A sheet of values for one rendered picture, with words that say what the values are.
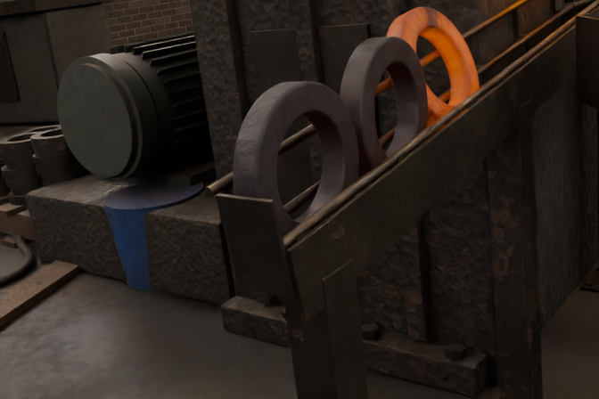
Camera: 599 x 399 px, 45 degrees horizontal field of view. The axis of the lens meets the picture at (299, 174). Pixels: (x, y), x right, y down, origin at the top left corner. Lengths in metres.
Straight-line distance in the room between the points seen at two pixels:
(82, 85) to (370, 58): 1.46
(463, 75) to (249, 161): 0.51
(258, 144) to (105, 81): 1.45
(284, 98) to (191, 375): 1.07
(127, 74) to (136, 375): 0.84
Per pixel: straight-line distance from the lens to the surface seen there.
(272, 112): 0.72
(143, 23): 8.61
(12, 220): 2.91
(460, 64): 1.14
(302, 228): 0.74
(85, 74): 2.20
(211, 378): 1.69
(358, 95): 0.84
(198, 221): 1.94
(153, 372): 1.76
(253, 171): 0.71
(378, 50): 0.88
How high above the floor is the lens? 0.84
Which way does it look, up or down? 16 degrees down
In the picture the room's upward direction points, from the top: 7 degrees counter-clockwise
